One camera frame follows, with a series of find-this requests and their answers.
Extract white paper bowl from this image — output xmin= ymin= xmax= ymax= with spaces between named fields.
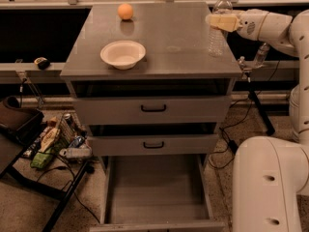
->
xmin=100 ymin=41 xmax=146 ymax=70

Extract black tape measure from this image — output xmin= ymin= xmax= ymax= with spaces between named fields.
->
xmin=34 ymin=57 xmax=50 ymax=71

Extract background clear water bottle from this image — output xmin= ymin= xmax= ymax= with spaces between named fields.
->
xmin=254 ymin=43 xmax=270 ymax=69

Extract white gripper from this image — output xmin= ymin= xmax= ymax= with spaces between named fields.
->
xmin=210 ymin=9 xmax=268 ymax=41

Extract orange fruit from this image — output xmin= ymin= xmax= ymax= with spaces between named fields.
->
xmin=117 ymin=4 xmax=133 ymax=20

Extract grey middle drawer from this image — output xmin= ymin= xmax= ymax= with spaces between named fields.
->
xmin=89 ymin=134 xmax=218 ymax=156

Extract clear plastic water bottle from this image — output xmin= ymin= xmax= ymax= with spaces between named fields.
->
xmin=209 ymin=0 xmax=233 ymax=57

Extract black tripod stand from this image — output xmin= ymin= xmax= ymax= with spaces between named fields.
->
xmin=238 ymin=56 xmax=275 ymax=136

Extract grey open bottom drawer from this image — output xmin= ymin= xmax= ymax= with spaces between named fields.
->
xmin=89 ymin=155 xmax=224 ymax=232

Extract brown bag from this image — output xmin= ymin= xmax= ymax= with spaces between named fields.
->
xmin=0 ymin=96 xmax=43 ymax=146

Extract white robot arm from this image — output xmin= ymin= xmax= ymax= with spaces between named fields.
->
xmin=206 ymin=9 xmax=309 ymax=232

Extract grey top drawer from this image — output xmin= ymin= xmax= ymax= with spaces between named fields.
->
xmin=72 ymin=96 xmax=231 ymax=125

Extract grey drawer cabinet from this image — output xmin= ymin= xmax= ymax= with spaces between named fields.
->
xmin=60 ymin=1 xmax=243 ymax=232

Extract wire basket of snacks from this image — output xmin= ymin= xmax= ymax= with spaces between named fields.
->
xmin=39 ymin=113 xmax=93 ymax=160

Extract green snack bag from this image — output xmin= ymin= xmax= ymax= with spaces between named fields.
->
xmin=30 ymin=146 xmax=60 ymax=169

